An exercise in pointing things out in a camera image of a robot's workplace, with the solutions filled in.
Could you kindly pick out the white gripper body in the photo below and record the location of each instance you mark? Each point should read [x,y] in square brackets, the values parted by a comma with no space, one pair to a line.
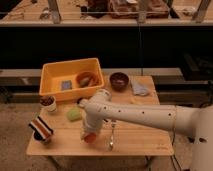
[85,131]

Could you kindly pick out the red apple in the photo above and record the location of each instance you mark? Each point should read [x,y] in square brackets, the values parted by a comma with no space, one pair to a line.
[90,138]

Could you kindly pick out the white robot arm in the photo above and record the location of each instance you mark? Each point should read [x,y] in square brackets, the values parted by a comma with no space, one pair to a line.
[196,123]

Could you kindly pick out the green pear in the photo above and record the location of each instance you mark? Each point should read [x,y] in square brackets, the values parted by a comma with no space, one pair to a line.
[74,114]

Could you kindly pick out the wooden table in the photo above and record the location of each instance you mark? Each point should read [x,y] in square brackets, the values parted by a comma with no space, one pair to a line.
[129,139]

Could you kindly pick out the metal fork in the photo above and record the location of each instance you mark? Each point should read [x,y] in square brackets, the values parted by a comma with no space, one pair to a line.
[111,142]

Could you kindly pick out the white cup with contents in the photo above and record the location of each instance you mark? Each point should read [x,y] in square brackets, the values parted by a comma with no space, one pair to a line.
[48,103]

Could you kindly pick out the blue sponge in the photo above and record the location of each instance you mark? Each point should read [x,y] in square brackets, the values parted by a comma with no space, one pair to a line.
[66,85]

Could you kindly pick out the yellow plastic bin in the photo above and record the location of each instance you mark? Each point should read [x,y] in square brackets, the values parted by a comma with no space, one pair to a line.
[58,79]

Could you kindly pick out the dark brown bowl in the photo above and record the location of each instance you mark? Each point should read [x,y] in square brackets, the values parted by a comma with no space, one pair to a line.
[119,81]

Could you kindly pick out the grey cloth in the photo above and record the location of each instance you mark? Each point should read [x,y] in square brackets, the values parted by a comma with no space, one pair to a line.
[138,89]

